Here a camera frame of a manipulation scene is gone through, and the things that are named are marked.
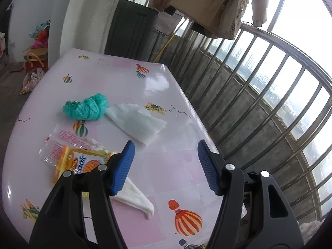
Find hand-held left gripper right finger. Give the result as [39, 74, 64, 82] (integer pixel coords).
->
[198, 140, 304, 249]

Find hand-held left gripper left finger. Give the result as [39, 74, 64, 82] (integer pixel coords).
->
[30, 140, 135, 249]

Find white plastic bag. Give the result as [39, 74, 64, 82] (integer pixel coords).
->
[20, 67, 44, 95]

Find metal railing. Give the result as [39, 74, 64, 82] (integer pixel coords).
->
[122, 0, 332, 229]

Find clear red print bag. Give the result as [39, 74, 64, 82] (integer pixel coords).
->
[39, 130, 109, 166]

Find grey board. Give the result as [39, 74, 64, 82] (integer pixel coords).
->
[154, 12, 188, 35]

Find dark green cabinet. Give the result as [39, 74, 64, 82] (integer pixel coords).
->
[105, 0, 159, 62]

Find white tissue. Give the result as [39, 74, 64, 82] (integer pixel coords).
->
[106, 103, 168, 146]
[111, 178, 155, 220]

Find yellow stick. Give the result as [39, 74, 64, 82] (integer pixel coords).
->
[153, 18, 182, 63]

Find beige hanging jacket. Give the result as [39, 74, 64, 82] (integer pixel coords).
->
[153, 0, 256, 40]

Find teal plastic bag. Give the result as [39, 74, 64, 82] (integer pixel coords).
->
[62, 93, 109, 121]

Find yellow snack wrapper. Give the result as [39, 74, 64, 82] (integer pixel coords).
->
[52, 145, 118, 185]

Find red bag yellow handles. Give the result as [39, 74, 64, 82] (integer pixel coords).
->
[24, 48, 49, 73]

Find white hanging jacket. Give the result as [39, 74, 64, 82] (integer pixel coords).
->
[251, 0, 268, 28]

